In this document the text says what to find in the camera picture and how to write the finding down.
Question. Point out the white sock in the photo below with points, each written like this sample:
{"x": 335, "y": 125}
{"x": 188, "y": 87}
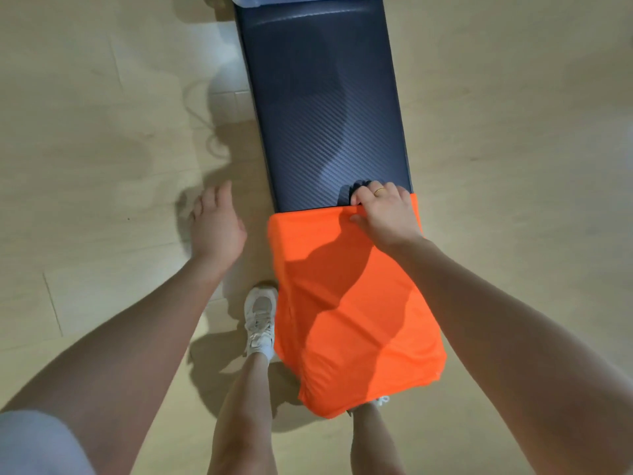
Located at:
{"x": 266, "y": 350}

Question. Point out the person's right thumb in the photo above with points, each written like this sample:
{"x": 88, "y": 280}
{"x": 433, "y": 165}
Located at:
{"x": 358, "y": 220}

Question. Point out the person's left thumb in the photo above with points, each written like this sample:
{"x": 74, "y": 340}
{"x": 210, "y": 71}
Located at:
{"x": 240, "y": 231}

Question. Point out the person's left leg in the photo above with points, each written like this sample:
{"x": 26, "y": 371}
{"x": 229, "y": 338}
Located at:
{"x": 242, "y": 420}

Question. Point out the person's right leg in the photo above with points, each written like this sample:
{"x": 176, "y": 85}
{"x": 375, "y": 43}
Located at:
{"x": 373, "y": 440}

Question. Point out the orange cloth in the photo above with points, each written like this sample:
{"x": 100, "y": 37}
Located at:
{"x": 346, "y": 311}

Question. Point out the white left sneaker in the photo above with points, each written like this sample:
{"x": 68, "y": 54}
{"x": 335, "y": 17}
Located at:
{"x": 260, "y": 316}

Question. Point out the light grey sleeve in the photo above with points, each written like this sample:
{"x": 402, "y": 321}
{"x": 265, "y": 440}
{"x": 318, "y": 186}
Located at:
{"x": 37, "y": 445}

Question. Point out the person's left forearm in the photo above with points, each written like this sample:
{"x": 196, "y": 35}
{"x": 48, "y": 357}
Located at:
{"x": 128, "y": 351}

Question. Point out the white sneaker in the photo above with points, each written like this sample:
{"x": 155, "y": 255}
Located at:
{"x": 381, "y": 401}
{"x": 260, "y": 316}

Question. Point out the person's leg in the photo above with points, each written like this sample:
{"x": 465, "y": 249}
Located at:
{"x": 373, "y": 440}
{"x": 242, "y": 420}

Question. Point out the dark padded bench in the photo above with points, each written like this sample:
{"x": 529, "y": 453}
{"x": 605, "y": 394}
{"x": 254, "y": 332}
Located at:
{"x": 321, "y": 103}

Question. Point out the person's right forearm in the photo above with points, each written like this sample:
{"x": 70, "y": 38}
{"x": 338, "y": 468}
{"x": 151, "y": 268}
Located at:
{"x": 499, "y": 341}

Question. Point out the person's left hand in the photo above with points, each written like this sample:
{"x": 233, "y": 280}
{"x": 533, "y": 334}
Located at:
{"x": 217, "y": 232}

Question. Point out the person's right hand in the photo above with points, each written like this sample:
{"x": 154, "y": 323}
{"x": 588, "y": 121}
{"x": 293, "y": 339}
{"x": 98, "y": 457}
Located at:
{"x": 390, "y": 217}

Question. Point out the white right sneaker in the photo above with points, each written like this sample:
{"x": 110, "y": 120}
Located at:
{"x": 381, "y": 401}

